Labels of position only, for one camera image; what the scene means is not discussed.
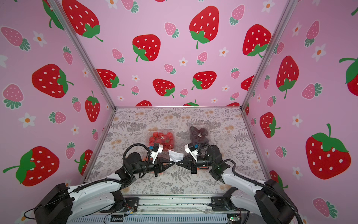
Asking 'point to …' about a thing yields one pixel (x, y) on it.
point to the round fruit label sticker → (162, 137)
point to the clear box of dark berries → (195, 130)
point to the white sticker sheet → (175, 157)
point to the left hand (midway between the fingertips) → (174, 164)
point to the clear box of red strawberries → (166, 137)
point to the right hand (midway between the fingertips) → (176, 168)
